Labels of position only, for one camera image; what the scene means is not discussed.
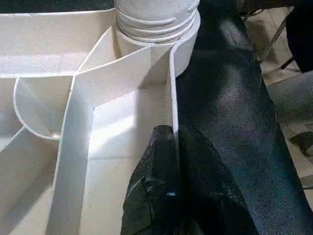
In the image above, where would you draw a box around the black stand base bar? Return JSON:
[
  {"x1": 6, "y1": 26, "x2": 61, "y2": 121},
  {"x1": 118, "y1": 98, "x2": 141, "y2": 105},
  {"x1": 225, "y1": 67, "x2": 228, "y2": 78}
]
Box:
[{"x1": 259, "y1": 6, "x2": 301, "y2": 72}]

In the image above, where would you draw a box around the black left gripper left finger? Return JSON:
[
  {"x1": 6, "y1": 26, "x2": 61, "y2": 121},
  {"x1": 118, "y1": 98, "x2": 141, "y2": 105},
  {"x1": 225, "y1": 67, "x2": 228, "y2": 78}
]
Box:
[{"x1": 121, "y1": 124, "x2": 183, "y2": 235}]

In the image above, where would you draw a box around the white plastic table top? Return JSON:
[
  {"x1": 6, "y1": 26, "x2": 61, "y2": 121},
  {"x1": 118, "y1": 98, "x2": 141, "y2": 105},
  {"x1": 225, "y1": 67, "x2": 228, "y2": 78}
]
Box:
[{"x1": 0, "y1": 7, "x2": 201, "y2": 235}]

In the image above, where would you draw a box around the white plastic table leg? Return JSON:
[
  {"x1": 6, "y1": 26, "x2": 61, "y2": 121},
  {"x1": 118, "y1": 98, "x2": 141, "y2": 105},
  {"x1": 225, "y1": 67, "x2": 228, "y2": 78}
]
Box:
[{"x1": 115, "y1": 0, "x2": 199, "y2": 45}]

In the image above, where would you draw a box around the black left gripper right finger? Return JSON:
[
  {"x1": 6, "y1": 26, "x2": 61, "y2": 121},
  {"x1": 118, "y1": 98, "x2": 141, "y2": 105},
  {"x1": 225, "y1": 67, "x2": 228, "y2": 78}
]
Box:
[{"x1": 179, "y1": 124, "x2": 257, "y2": 235}]

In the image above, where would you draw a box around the black work mat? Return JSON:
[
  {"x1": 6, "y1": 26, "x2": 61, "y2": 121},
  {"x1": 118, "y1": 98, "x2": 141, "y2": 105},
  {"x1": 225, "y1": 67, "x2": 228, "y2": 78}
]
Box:
[{"x1": 0, "y1": 0, "x2": 313, "y2": 235}]

